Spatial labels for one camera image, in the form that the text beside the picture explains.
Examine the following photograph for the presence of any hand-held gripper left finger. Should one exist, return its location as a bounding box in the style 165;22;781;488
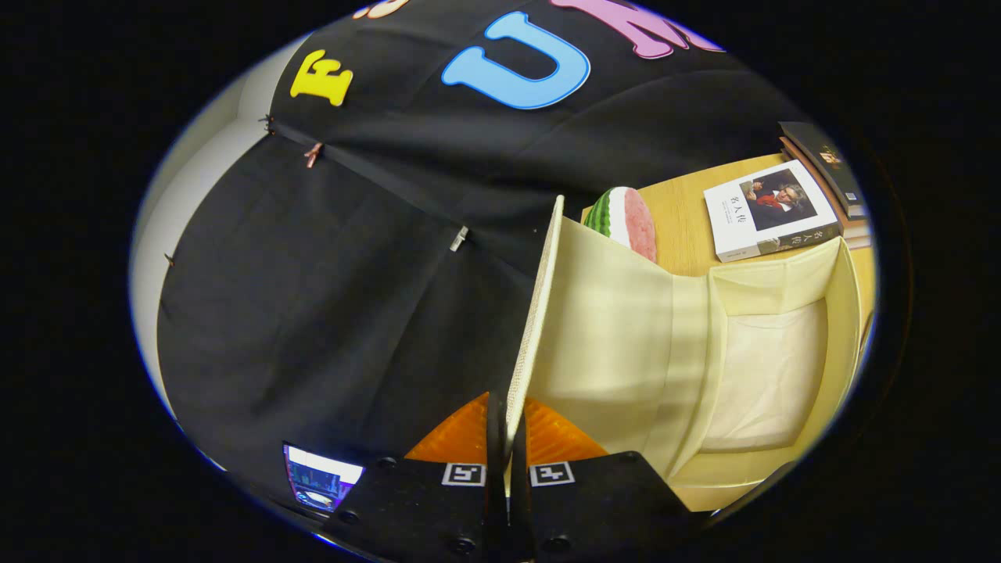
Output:
317;391;509;563

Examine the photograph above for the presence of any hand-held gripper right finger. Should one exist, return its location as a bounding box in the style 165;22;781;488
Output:
510;397;709;563

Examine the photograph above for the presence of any beige fabric storage box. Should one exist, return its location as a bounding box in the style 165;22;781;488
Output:
504;194;865;513

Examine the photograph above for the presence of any lit monitor screen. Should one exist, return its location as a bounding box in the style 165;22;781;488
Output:
283;443;365;513

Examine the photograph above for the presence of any black backdrop cloth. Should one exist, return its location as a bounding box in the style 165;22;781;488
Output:
156;0;791;501

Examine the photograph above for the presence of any watermelon slice plush toy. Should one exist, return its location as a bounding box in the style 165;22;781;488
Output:
583;186;658;264

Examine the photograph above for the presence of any white portrait cover book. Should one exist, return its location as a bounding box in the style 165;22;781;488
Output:
702;160;842;264

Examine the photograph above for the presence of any brown cover book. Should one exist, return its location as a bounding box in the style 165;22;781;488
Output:
780;138;870;235

